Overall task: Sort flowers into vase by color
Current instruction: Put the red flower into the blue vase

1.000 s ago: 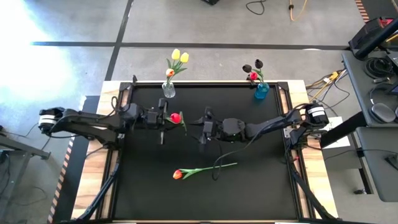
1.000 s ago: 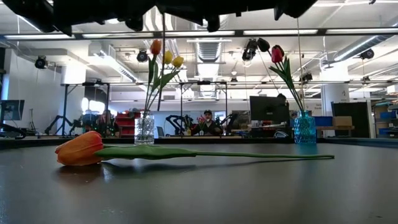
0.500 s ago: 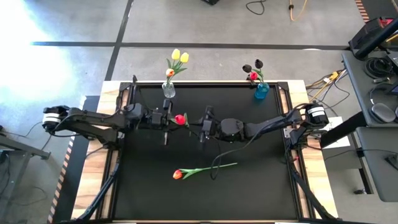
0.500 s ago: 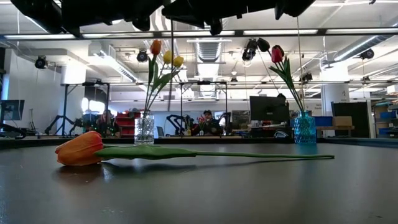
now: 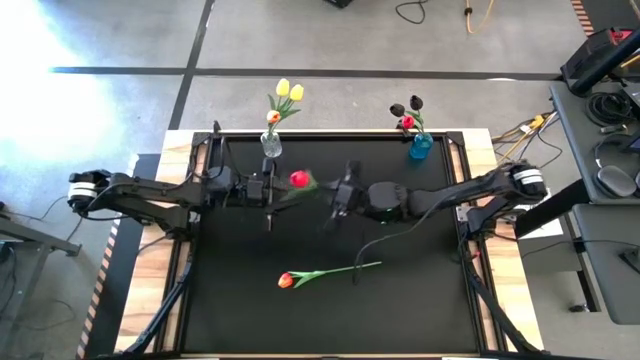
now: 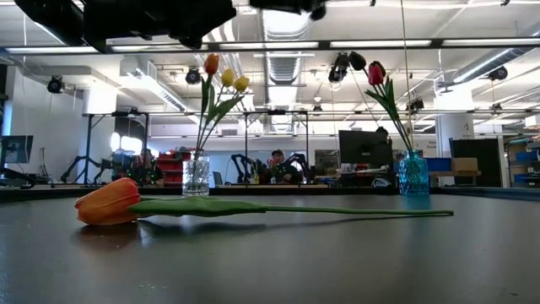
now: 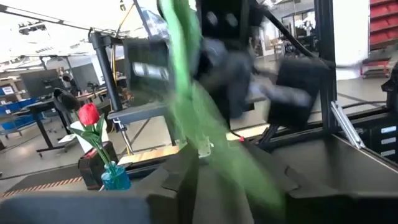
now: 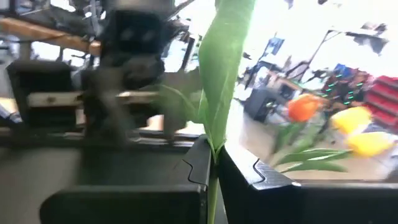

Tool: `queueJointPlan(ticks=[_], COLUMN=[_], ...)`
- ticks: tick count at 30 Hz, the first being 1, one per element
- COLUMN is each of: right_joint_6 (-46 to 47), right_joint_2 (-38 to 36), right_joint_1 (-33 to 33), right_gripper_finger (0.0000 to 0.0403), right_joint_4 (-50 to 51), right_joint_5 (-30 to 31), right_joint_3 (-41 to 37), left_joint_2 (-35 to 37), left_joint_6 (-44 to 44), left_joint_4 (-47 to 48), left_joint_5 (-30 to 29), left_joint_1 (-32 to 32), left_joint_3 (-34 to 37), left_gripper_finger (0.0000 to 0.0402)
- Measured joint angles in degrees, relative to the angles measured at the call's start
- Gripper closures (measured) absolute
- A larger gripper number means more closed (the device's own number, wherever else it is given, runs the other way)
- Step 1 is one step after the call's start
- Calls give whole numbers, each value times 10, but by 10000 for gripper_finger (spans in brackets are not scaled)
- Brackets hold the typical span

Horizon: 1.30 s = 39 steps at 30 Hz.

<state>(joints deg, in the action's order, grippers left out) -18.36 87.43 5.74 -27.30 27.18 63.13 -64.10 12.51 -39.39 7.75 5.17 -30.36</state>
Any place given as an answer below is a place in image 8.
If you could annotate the red storage bins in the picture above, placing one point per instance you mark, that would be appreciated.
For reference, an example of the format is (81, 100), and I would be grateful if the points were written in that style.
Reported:
(384, 99)

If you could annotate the yellow artificial tulip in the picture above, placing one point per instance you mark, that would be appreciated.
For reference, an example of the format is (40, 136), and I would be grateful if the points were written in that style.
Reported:
(351, 118)
(370, 143)

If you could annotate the red artificial tulip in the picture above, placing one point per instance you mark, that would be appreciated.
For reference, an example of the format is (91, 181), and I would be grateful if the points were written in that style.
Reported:
(220, 77)

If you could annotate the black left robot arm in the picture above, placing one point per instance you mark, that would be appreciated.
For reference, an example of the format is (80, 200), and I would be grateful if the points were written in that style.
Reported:
(136, 46)

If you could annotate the black table mat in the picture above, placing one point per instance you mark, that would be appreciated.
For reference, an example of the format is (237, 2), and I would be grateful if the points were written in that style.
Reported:
(31, 177)

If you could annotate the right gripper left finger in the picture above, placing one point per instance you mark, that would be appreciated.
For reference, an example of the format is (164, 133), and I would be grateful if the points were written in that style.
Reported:
(140, 205)

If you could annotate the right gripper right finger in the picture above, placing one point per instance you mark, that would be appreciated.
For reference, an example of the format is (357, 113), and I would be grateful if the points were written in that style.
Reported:
(295, 205)

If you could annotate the orange artificial tulip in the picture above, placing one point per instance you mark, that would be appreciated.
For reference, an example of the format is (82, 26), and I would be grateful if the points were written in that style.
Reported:
(303, 107)

